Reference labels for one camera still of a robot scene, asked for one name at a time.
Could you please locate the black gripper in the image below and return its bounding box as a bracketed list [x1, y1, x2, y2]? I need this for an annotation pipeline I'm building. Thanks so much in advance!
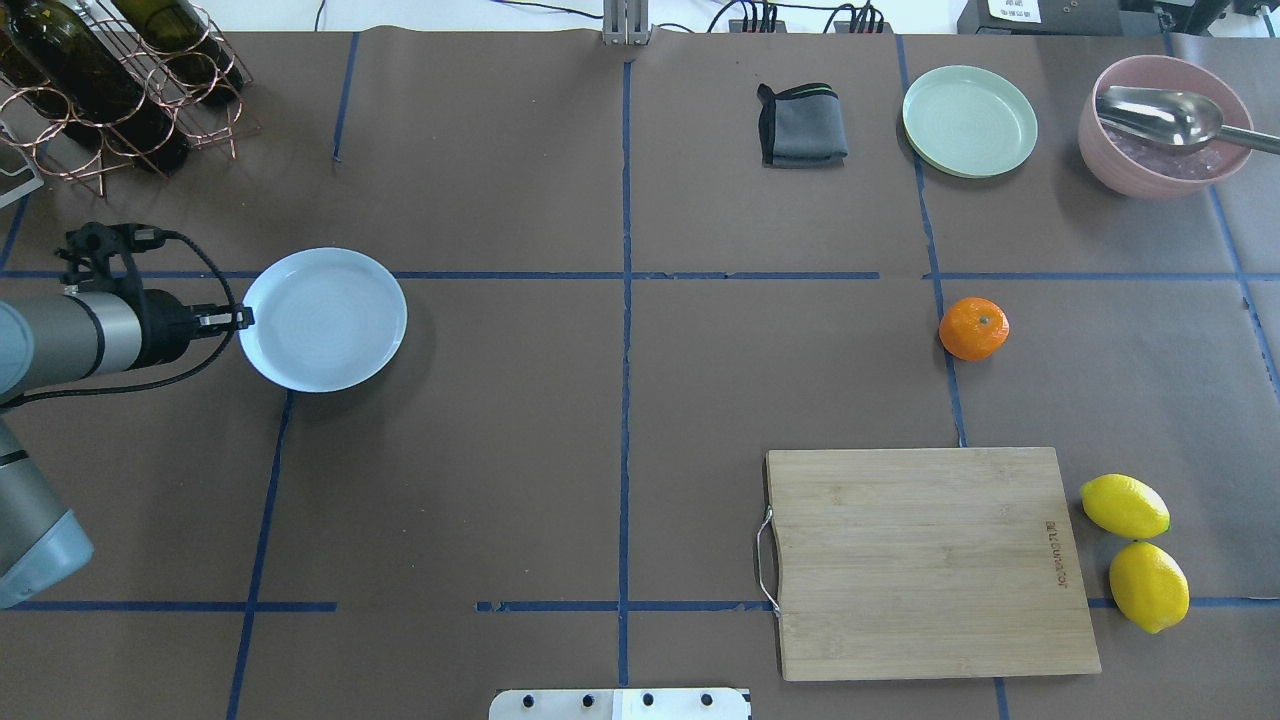
[138, 290, 255, 366]

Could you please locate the light blue plate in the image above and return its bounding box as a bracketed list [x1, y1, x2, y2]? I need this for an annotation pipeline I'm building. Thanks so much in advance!
[239, 247, 408, 393]

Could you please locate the orange mandarin fruit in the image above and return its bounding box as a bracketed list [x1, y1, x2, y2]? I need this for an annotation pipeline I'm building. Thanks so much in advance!
[938, 297, 1011, 363]

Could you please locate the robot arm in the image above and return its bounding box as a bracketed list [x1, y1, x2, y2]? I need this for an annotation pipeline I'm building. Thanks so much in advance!
[1, 290, 255, 609]

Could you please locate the light green plate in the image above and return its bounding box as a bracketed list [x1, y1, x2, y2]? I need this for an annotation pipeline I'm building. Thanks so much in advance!
[902, 65, 1039, 179]

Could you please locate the white tray corner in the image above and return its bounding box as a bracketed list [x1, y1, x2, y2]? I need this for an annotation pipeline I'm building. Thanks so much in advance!
[0, 120, 45, 208]

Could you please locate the right dark wine bottle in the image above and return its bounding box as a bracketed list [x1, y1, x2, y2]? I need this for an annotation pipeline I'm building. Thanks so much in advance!
[113, 1, 244, 108]

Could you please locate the dark wine bottle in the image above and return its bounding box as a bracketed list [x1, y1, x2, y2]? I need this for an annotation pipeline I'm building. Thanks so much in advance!
[113, 1, 244, 108]
[3, 1, 189, 176]

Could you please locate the left dark wine bottle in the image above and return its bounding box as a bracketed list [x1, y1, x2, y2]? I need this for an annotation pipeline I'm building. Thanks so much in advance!
[3, 1, 189, 176]

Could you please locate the black power strip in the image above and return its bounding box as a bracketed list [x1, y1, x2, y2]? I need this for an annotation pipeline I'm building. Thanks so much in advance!
[708, 1, 892, 35]

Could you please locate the folded grey cloth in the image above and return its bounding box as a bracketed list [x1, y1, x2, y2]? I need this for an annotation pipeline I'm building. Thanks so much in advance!
[756, 83, 850, 169]

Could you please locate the bamboo cutting board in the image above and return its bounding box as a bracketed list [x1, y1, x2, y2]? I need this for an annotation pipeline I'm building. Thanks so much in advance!
[765, 447, 1102, 682]

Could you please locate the black device box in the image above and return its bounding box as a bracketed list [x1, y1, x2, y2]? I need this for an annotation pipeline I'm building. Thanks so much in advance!
[956, 1, 1123, 36]

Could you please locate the upper yellow lemon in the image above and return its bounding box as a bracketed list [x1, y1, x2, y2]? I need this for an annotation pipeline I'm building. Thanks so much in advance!
[1079, 473, 1171, 541]

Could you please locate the yellow lemon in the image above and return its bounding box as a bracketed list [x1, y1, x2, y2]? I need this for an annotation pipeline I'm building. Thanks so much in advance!
[1079, 473, 1171, 541]
[1107, 541, 1190, 634]

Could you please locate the pink bowl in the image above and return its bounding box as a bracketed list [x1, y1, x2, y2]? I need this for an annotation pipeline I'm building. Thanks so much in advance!
[1076, 55, 1254, 199]

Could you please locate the lower yellow lemon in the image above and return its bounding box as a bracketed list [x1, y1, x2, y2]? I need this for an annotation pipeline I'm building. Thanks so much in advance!
[1107, 541, 1190, 634]

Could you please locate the metal scoop spoon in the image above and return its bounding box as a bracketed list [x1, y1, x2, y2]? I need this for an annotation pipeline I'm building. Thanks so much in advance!
[1094, 85, 1279, 155]

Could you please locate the copper wire wine rack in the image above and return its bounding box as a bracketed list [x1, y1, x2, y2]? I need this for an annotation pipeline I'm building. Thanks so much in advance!
[3, 1, 262, 196]

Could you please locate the grey metal post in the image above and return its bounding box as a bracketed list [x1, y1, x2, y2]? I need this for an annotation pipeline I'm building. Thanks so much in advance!
[602, 0, 653, 46]

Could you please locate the white metal base plate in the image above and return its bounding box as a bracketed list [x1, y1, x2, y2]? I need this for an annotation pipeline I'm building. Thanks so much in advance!
[488, 687, 753, 719]

